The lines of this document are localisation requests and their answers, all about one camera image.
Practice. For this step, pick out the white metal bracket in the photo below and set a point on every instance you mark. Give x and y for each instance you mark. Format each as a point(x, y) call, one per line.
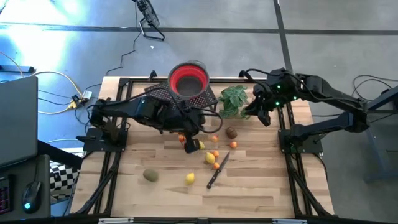
point(289, 221)
point(115, 220)

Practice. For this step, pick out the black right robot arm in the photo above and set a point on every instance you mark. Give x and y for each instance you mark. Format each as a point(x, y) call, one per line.
point(326, 93)

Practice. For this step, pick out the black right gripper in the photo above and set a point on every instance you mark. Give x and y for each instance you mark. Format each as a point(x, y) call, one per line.
point(264, 98)

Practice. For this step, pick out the black computer mouse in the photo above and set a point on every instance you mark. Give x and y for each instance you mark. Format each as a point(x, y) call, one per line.
point(31, 197)

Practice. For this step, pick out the olive green kiwi fruit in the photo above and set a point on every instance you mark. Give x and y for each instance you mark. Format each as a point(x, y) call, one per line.
point(150, 175)

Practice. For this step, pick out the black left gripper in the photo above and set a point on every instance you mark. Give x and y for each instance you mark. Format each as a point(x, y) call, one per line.
point(189, 123)

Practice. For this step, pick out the grey laptop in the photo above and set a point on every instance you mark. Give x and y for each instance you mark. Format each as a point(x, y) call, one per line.
point(18, 121)

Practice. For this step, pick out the black perforated metal rack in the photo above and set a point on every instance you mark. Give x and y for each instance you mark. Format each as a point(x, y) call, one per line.
point(205, 99)

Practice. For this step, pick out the black aluminium table frame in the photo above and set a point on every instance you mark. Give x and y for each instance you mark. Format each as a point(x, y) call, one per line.
point(227, 80)

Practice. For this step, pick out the dark grey desk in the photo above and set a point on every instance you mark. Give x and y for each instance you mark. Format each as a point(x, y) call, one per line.
point(18, 174)

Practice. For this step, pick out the grey power adapter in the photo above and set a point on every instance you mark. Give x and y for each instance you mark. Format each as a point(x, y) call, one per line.
point(87, 94)

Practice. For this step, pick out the dark blue metal table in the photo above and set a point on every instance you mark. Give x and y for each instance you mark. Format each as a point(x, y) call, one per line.
point(377, 146)

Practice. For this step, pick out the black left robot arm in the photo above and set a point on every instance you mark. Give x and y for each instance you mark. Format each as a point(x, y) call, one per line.
point(124, 109)

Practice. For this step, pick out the red collapsible colander grey rim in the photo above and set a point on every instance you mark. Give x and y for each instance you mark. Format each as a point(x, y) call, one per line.
point(174, 77)

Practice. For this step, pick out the black keyboard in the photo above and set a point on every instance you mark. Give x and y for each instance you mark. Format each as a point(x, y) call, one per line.
point(5, 196)

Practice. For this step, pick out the black white checkerboard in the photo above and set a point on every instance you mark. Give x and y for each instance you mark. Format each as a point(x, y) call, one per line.
point(62, 180)

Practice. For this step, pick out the brown kiwi fruit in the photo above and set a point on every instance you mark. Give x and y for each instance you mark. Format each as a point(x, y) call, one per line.
point(231, 132)

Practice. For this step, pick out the yellow lemon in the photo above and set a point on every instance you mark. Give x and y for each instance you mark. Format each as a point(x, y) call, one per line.
point(202, 145)
point(190, 179)
point(210, 158)

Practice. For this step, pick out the black flat bar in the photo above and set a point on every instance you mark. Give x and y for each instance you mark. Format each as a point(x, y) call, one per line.
point(18, 69)

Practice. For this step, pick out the green plant white pot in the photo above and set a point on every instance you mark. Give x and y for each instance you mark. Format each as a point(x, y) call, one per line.
point(233, 99)

